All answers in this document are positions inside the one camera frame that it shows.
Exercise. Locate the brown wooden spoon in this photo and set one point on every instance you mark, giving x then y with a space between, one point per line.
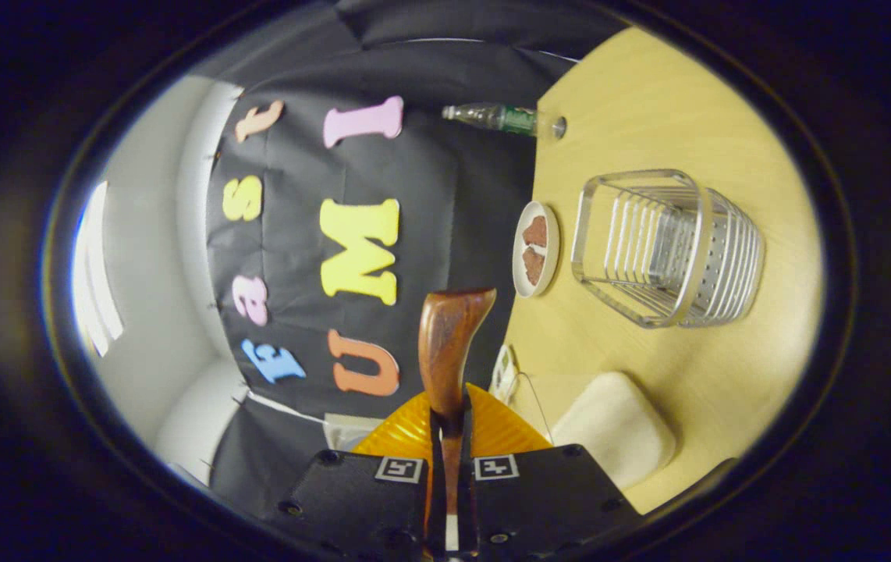
449 351

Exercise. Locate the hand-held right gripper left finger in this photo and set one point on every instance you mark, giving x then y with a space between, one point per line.
438 468

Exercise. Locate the small white divided dish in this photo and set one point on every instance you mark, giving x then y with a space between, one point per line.
503 375

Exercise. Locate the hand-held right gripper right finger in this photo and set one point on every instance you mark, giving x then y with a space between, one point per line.
466 484

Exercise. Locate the black backdrop cloth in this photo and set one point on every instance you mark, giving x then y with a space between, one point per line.
461 203

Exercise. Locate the brown meat piece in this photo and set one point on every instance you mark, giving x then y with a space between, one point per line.
534 267
535 232

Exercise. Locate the white round plate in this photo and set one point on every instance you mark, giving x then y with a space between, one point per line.
553 250

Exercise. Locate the clear plastic water bottle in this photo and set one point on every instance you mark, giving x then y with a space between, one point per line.
500 119

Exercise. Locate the long ceiling light panel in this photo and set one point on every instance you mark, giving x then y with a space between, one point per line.
98 273

